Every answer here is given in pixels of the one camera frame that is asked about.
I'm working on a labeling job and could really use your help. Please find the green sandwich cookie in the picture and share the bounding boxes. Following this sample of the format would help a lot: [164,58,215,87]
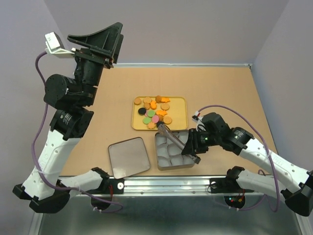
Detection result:
[143,117,151,125]
[147,110,156,118]

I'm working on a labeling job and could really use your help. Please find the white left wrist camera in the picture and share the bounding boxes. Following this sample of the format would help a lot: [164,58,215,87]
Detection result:
[45,32,74,59]

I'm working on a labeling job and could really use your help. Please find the gold square cookie tin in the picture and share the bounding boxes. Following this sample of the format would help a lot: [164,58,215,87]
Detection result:
[155,133,195,171]

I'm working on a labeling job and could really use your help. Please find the metal serving tongs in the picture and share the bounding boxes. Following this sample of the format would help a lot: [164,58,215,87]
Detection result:
[157,123,201,165]

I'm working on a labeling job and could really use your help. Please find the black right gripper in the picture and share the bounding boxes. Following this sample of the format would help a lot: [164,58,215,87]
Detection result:
[181,128,221,156]

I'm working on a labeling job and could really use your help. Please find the black sandwich cookie left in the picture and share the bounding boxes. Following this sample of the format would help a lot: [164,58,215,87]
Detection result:
[138,108,146,116]

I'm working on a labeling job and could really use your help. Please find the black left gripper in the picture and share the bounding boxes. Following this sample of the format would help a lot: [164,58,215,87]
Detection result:
[69,22,124,106]

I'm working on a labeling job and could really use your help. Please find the dotted round biscuit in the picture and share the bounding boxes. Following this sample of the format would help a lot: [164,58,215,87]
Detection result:
[163,116,172,124]

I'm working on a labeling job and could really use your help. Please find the orange fish cookie upper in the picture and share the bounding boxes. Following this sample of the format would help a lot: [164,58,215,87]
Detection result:
[150,101,157,110]

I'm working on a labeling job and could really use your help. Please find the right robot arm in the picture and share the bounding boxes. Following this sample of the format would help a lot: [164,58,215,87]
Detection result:
[182,112,313,216]

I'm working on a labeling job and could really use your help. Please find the flower shaped tan cookie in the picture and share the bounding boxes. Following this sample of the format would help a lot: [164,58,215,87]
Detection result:
[147,121,156,129]

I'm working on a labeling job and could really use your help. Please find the plain round tan cookie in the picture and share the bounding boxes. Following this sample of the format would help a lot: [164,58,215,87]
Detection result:
[134,97,141,105]

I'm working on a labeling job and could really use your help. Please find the yellow cookie tray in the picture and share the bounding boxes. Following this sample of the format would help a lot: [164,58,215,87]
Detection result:
[132,95,188,131]

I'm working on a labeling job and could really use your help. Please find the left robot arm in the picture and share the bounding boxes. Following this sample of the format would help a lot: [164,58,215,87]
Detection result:
[13,22,123,214]

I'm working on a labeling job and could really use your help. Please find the aluminium front rail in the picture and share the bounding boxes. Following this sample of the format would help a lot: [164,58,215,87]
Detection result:
[61,175,267,196]

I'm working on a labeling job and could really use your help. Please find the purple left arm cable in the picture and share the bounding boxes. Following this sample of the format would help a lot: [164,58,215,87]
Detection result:
[31,51,124,214]

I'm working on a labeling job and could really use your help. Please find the gold tin lid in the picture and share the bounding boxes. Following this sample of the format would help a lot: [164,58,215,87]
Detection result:
[108,137,151,179]

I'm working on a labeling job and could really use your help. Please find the green sandwich cookie upper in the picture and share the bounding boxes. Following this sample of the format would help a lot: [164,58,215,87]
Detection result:
[147,110,156,118]

